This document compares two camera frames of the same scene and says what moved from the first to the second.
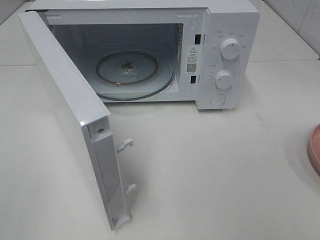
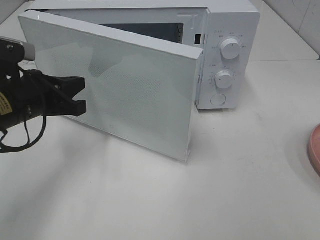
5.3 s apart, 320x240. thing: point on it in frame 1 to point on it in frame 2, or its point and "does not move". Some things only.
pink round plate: [314, 148] does not move
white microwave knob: [223, 79] does not move
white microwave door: [86, 120] to [140, 87]
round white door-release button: [218, 99] does not move
